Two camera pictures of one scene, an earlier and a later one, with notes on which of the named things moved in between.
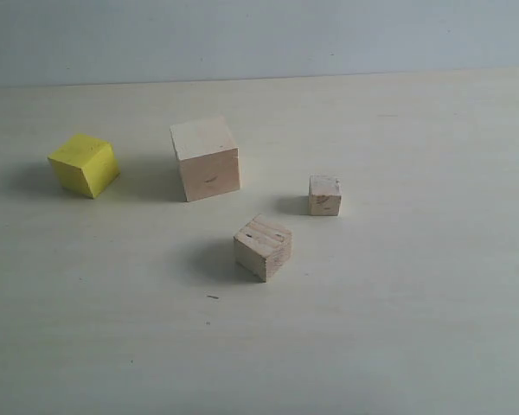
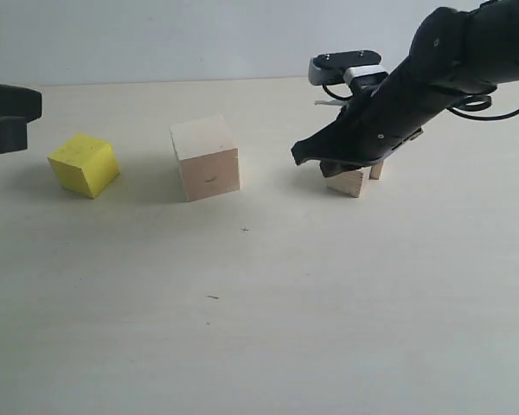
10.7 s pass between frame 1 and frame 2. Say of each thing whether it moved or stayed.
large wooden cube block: stayed
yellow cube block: stayed
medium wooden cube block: moved
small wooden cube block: moved
